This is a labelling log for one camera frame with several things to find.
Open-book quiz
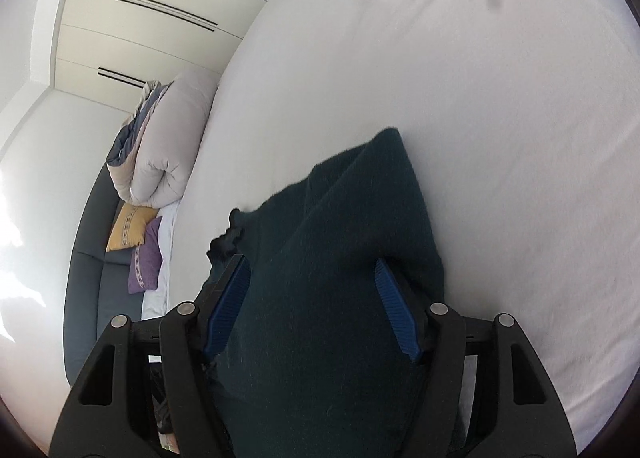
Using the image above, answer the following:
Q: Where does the dark green knit sweater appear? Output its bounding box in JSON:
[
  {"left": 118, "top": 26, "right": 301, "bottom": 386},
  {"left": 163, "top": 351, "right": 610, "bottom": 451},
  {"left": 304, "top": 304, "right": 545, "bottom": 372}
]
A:
[{"left": 207, "top": 129, "right": 444, "bottom": 457}]

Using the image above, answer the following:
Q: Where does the white pillow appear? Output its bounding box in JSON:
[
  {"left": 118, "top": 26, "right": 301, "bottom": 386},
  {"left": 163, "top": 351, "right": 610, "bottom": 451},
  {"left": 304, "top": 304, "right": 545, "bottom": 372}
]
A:
[{"left": 141, "top": 201, "right": 180, "bottom": 320}]

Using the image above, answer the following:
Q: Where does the purple patterned cushion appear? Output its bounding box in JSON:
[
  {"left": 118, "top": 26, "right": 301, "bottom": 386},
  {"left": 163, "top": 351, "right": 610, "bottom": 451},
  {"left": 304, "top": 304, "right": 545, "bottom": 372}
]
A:
[{"left": 127, "top": 218, "right": 163, "bottom": 294}]

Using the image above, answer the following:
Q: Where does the dark grey headboard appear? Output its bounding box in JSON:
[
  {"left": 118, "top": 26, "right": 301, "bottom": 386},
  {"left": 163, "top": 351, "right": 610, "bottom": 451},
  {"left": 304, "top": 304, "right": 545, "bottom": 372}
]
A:
[{"left": 63, "top": 168, "right": 143, "bottom": 383}]

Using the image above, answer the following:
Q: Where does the yellow patterned cushion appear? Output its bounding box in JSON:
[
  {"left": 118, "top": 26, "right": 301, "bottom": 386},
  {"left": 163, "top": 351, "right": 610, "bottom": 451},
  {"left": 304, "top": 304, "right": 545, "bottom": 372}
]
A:
[{"left": 106, "top": 204, "right": 157, "bottom": 252}]

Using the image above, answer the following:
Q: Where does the folded beige duvet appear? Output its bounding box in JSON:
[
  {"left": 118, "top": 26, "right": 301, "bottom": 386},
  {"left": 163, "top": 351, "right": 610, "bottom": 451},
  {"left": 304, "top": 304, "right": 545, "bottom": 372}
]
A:
[{"left": 105, "top": 67, "right": 218, "bottom": 209}]

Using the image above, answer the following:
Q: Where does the white bed mattress sheet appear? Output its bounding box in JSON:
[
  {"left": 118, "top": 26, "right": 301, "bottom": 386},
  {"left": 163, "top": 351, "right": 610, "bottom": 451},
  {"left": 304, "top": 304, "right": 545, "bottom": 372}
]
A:
[{"left": 169, "top": 0, "right": 639, "bottom": 449}]

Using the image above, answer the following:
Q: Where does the cream wardrobe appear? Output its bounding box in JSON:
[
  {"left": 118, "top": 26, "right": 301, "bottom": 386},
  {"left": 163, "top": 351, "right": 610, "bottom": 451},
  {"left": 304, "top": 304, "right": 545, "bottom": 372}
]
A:
[{"left": 53, "top": 0, "right": 268, "bottom": 112}]

